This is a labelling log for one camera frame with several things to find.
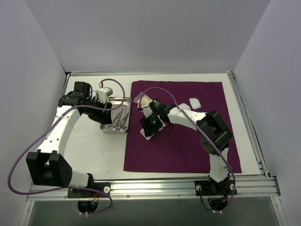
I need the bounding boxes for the aluminium front rail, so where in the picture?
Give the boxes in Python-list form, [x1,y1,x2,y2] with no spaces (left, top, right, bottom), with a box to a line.
[25,177,281,201]

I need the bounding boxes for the white gauze pad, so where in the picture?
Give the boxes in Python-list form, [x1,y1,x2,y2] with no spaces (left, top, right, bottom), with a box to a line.
[189,98,202,110]
[178,103,191,111]
[140,129,153,140]

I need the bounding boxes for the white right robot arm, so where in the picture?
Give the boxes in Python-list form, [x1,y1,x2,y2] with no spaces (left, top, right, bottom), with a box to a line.
[137,99,233,194]

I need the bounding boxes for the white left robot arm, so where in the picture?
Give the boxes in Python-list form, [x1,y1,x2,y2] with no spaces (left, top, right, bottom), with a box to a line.
[26,81,113,197]

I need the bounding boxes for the clear bag of cotton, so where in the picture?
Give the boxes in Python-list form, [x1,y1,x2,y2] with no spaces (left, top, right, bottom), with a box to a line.
[133,92,153,109]

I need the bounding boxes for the steel instrument tray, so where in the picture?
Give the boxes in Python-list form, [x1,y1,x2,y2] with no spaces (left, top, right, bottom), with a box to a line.
[100,97,131,134]

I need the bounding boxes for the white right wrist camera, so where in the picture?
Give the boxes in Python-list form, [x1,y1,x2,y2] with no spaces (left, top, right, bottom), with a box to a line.
[138,104,153,118]

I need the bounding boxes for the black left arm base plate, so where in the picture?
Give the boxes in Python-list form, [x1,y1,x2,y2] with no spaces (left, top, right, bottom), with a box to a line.
[67,182,111,199]

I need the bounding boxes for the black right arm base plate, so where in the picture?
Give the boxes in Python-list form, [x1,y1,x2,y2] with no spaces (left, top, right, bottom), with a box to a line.
[194,180,234,196]

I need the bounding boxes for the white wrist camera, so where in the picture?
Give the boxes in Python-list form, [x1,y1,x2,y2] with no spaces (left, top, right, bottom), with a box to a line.
[138,104,153,118]
[96,82,113,103]

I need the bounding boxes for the aluminium right rail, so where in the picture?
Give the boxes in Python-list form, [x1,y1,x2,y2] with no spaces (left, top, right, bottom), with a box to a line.
[227,71,270,177]

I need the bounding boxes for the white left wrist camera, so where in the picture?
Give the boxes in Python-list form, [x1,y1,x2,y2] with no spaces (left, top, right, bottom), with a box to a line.
[96,82,113,103]

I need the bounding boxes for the steel forceps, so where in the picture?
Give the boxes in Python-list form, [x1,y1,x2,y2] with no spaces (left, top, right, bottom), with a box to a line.
[103,119,116,131]
[117,112,129,131]

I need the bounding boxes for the purple surgical cloth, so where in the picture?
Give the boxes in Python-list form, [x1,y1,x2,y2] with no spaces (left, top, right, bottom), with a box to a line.
[124,81,232,173]

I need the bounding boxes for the aluminium rail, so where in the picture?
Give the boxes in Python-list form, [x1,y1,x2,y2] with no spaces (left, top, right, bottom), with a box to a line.
[25,177,281,201]
[227,71,270,177]

